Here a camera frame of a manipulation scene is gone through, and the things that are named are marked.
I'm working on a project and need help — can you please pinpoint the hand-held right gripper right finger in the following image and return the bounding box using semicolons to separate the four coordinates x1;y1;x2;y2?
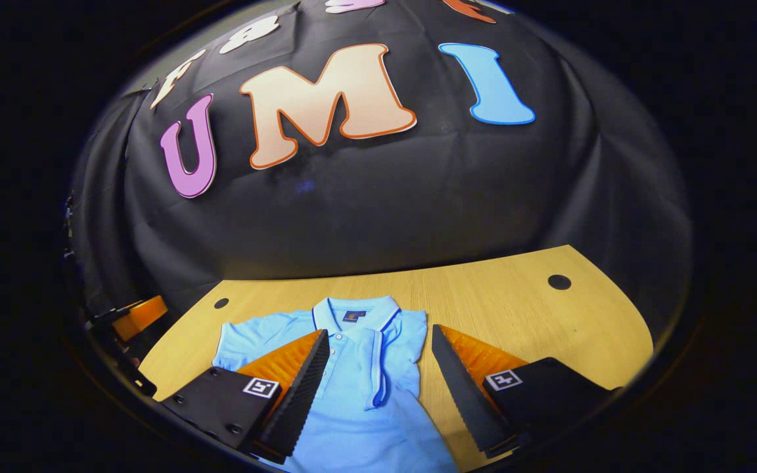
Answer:
431;324;622;459

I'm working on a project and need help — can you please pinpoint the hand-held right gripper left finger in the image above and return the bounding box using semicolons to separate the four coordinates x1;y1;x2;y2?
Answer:
160;328;331;464

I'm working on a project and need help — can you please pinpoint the light blue polo T-shirt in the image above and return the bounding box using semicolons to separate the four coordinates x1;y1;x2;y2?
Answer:
212;295;461;473

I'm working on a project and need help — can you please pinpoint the black backdrop cloth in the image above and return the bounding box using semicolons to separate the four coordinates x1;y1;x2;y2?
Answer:
66;0;695;342

